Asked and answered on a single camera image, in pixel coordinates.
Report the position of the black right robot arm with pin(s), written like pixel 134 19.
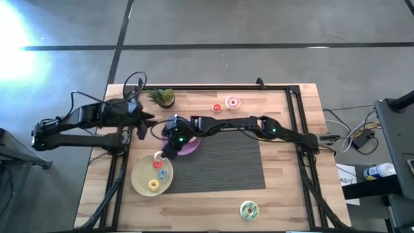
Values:
pixel 226 124

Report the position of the purple round plate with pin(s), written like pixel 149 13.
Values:
pixel 191 147

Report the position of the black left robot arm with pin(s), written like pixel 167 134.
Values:
pixel 84 116

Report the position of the black side stand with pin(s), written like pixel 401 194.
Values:
pixel 13 181

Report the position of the small red frosted donut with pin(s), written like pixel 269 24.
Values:
pixel 214 108
pixel 155 164

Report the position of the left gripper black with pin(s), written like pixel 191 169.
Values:
pixel 142 126

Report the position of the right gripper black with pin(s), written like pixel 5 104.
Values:
pixel 178 134

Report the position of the black power adapter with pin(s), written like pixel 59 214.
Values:
pixel 362 139

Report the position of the large green striped donut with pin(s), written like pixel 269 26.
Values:
pixel 244 210

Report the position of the dark grey side desk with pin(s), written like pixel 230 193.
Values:
pixel 398 145

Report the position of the small blue frosted donut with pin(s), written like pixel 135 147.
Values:
pixel 159 174

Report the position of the white blue spray can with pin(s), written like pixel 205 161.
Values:
pixel 378 171

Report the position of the black aluminium table frame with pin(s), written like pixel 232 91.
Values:
pixel 292 106

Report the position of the large pink frosted donut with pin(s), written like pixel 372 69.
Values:
pixel 228 102

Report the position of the white paper sheet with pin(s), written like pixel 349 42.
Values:
pixel 347 186

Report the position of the grey woven placemat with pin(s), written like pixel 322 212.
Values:
pixel 226 161

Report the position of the cream round plate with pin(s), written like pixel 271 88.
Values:
pixel 142 176

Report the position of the small yellow frosted donut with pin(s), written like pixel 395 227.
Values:
pixel 150 185

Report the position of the green potted plant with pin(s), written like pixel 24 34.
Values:
pixel 161 97

